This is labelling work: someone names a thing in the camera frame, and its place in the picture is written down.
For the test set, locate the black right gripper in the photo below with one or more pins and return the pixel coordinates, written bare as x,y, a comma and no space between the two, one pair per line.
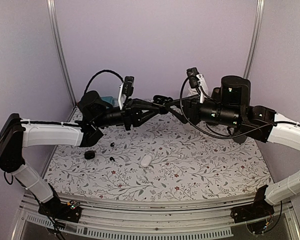
188,103

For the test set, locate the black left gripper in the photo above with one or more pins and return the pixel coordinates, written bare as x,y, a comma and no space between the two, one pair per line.
133,114

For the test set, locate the black earbud case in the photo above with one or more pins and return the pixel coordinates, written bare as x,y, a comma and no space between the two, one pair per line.
162,101
88,155

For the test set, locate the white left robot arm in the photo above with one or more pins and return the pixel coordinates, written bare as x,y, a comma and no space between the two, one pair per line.
96,114

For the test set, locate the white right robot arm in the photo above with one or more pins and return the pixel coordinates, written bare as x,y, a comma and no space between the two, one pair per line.
226,113

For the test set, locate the white oval charging case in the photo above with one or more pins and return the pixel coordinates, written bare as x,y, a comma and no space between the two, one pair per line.
146,160

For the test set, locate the white pleated vase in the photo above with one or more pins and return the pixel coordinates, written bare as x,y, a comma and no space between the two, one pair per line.
191,92

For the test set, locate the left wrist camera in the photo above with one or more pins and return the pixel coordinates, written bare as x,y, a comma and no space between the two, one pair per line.
125,91

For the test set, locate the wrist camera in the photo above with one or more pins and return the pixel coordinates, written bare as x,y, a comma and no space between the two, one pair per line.
192,77
125,91

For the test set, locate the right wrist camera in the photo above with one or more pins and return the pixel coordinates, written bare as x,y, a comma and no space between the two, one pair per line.
192,77

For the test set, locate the aluminium front rail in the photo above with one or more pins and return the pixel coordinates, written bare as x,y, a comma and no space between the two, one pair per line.
208,219

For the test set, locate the aluminium corner post right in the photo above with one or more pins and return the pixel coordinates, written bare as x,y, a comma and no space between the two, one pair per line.
257,24

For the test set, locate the aluminium corner post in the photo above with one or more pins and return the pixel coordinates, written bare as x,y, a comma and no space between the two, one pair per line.
257,24
52,13

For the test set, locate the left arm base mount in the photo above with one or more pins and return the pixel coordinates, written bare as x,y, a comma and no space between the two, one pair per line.
54,208

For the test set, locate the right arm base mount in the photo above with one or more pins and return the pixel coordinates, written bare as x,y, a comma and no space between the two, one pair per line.
259,208

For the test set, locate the aluminium corner post left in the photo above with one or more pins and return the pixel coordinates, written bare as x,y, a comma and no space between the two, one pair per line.
52,13

